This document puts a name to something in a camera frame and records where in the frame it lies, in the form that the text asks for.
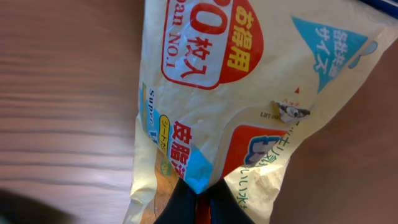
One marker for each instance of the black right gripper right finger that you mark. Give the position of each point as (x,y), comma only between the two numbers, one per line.
(224,209)

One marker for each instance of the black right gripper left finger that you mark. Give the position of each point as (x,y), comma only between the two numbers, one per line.
(181,208)

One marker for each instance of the yellow snack bag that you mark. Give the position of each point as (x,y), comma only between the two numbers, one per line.
(228,90)

